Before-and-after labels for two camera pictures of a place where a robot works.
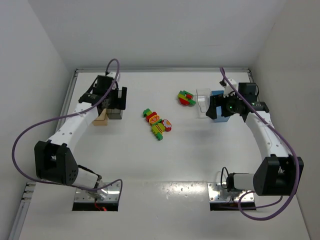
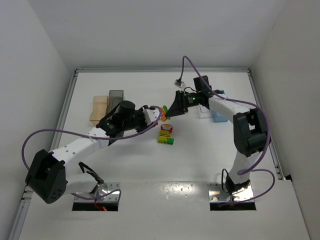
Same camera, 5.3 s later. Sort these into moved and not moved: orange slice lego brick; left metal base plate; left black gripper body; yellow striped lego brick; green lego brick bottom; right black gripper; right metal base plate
Moved: orange slice lego brick; left black gripper body; yellow striped lego brick; right black gripper; green lego brick bottom
Not moved: left metal base plate; right metal base plate
